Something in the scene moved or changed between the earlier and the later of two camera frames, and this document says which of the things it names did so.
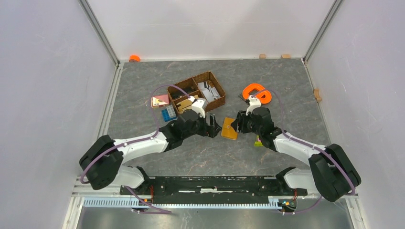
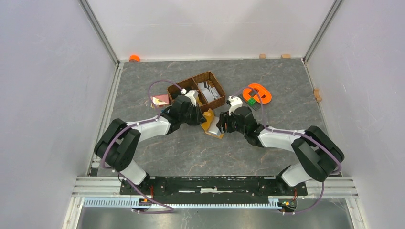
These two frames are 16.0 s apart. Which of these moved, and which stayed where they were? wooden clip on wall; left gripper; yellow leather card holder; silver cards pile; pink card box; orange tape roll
Moved: yellow leather card holder; left gripper
Stayed: wooden clip on wall; silver cards pile; pink card box; orange tape roll
